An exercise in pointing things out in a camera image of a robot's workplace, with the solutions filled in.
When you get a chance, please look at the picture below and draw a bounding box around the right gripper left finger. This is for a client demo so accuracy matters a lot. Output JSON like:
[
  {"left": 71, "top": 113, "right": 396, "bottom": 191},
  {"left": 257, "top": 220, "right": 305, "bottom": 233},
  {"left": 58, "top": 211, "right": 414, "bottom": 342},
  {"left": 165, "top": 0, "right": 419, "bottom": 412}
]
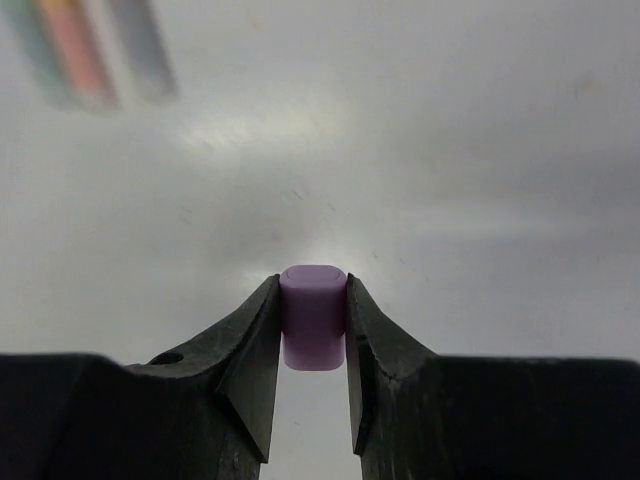
[{"left": 128, "top": 274, "right": 281, "bottom": 463}]

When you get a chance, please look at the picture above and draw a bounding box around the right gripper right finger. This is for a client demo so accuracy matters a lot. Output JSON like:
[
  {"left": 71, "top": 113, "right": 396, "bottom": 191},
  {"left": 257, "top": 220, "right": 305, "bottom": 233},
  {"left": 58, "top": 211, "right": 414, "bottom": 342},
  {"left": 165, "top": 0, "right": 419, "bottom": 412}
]
[{"left": 346, "top": 274, "right": 437, "bottom": 455}]

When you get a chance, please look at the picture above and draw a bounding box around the purple pen cap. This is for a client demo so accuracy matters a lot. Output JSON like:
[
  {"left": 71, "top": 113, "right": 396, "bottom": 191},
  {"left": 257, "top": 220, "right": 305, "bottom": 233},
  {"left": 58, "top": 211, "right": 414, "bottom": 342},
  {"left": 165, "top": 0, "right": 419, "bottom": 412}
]
[{"left": 279, "top": 265, "right": 347, "bottom": 372}]

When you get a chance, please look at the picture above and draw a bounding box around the orange highlighter pen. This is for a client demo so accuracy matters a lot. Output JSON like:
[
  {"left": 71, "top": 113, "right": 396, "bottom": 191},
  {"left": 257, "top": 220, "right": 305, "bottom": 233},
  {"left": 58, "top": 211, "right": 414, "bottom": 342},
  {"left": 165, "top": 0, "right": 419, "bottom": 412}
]
[{"left": 37, "top": 1, "right": 116, "bottom": 109}]

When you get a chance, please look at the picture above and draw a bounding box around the grey pen orange tip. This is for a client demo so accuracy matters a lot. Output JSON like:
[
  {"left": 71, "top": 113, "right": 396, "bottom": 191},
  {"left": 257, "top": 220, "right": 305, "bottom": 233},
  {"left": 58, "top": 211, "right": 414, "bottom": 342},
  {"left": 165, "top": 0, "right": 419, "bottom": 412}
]
[{"left": 107, "top": 0, "right": 177, "bottom": 102}]

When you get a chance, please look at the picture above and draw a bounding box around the green highlighter pen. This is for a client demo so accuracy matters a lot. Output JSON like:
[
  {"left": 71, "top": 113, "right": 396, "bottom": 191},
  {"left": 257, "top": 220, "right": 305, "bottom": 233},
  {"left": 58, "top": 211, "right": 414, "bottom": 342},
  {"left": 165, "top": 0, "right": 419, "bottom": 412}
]
[{"left": 1, "top": 0, "right": 74, "bottom": 109}]

